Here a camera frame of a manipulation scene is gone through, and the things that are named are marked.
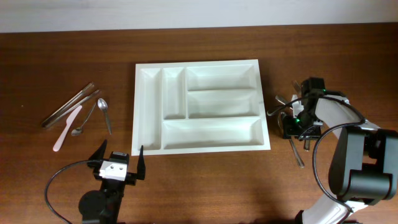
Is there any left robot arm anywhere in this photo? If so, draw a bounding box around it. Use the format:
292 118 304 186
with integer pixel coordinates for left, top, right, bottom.
78 140 146 223

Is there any large steel tablespoon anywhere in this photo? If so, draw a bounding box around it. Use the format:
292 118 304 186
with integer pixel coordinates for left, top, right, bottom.
280 112 305 168

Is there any pink plastic knife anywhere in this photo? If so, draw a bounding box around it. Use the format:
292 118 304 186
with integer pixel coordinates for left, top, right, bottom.
53 106 82 152

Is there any small thin steel teaspoon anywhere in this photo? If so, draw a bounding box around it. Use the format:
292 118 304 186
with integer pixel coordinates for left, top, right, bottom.
71 103 96 136

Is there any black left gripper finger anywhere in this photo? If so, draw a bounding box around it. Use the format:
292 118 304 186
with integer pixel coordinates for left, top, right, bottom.
136 145 146 180
89 139 108 161

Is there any steel fork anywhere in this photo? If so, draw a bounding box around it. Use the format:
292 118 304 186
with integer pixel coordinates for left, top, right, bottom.
292 80 302 95
275 95 293 110

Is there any steel teaspoon patterned handle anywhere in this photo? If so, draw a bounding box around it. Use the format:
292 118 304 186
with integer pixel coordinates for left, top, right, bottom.
97 98 112 134

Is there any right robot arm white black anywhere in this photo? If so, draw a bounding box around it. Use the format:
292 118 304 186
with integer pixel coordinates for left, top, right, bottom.
277 77 397 223

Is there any white plastic cutlery tray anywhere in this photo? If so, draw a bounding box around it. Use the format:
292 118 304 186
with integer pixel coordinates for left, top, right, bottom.
131 60 271 156

